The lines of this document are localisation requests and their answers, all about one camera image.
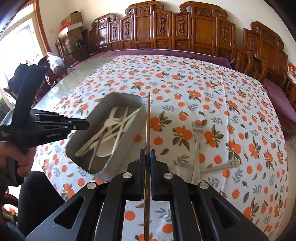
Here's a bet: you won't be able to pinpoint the white ladle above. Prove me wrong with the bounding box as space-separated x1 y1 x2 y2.
96 141 116 159

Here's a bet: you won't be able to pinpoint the wooden window frame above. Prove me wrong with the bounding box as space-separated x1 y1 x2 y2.
0 0 52 98

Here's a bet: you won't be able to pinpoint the wooden side cabinet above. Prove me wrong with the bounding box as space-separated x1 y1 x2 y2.
283 74 296 105

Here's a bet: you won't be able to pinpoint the person's dark trouser leg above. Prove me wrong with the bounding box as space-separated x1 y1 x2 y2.
0 170 67 241

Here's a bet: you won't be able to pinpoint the metal tray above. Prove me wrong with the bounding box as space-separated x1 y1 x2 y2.
65 92 146 180

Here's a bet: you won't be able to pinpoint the red card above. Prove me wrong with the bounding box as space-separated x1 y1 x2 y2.
287 61 296 79

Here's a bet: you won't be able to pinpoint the person's left hand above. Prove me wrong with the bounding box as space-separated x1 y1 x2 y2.
0 141 37 178

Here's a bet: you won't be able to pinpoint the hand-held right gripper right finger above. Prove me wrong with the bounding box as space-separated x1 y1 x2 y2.
149 149 270 241

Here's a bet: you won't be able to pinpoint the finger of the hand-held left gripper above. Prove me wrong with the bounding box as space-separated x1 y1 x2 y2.
29 109 90 141

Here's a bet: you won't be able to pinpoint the clear plastic bag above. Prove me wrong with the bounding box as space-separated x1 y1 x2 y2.
46 52 66 73

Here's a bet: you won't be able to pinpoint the orange print tablecloth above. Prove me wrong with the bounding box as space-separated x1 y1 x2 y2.
35 55 289 241

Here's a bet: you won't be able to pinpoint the heap of pale utensils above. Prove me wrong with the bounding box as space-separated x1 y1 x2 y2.
74 106 142 171

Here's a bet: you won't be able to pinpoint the carved wooden chair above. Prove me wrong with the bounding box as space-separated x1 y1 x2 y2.
120 1 174 50
233 21 289 88
89 13 123 54
172 2 236 61

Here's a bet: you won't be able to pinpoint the dark wooden chair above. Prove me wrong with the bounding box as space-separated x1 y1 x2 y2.
38 56 67 87

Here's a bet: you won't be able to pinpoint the brown cardboard box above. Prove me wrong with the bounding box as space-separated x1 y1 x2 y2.
61 11 82 26

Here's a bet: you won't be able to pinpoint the brown chopstick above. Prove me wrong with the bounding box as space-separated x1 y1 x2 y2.
144 93 152 241

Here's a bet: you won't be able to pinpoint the black desk lamp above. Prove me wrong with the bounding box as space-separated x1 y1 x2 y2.
75 39 90 56

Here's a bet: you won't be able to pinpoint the clear plastic fork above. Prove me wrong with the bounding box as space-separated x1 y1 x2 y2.
191 122 204 183

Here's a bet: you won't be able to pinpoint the large cardboard box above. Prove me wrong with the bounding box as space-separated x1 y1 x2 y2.
66 28 84 50

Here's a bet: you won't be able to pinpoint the stacked cardboard boxes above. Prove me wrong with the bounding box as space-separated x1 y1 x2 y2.
57 22 84 39

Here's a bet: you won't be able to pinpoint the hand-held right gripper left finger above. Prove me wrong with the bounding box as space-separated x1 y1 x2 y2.
25 149 147 241

